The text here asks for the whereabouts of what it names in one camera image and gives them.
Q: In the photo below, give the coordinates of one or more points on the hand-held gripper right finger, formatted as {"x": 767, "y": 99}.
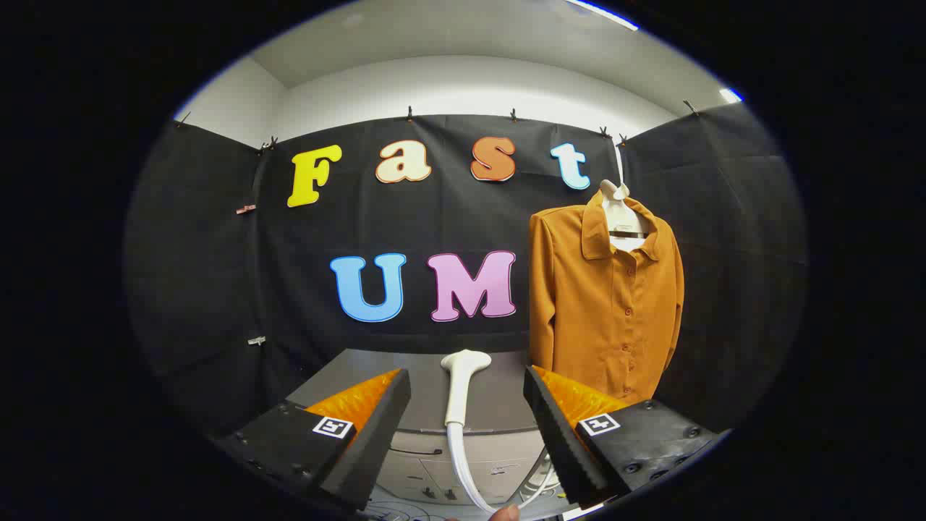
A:
{"x": 561, "y": 441}

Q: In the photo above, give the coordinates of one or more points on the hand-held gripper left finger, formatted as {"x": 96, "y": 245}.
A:
{"x": 376, "y": 434}

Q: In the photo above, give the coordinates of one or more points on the white garment steamer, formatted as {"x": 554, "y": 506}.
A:
{"x": 457, "y": 391}

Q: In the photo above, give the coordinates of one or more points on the orange button shirt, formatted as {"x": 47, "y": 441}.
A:
{"x": 600, "y": 325}

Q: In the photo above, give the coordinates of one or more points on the white clothes hanger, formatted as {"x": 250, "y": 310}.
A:
{"x": 613, "y": 189}

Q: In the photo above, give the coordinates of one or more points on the grey cabinet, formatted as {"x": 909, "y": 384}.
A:
{"x": 419, "y": 391}

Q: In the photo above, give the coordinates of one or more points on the white paper sheet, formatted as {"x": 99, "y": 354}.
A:
{"x": 579, "y": 512}

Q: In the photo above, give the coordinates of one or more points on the black backdrop cloth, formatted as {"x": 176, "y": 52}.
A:
{"x": 434, "y": 217}

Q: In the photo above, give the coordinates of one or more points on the small ceiling light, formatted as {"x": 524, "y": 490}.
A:
{"x": 731, "y": 95}

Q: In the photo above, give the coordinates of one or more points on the long ceiling light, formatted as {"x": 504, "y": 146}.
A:
{"x": 600, "y": 13}

